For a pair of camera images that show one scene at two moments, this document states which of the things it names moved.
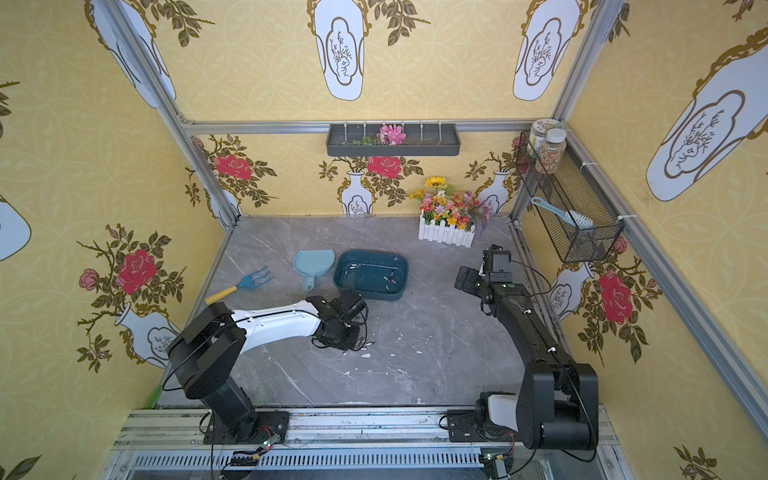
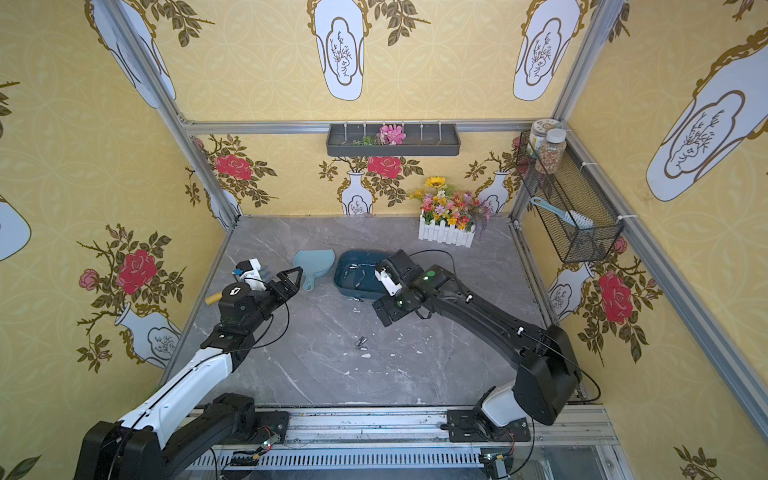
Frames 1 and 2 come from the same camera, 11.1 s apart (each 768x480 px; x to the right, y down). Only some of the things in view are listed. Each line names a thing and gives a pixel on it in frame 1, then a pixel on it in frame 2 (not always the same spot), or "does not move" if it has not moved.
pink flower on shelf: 390,135 does not move
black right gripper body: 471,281 → 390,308
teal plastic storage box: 379,275 does not move
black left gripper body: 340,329 → 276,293
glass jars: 552,151 does not move
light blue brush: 576,218 does not move
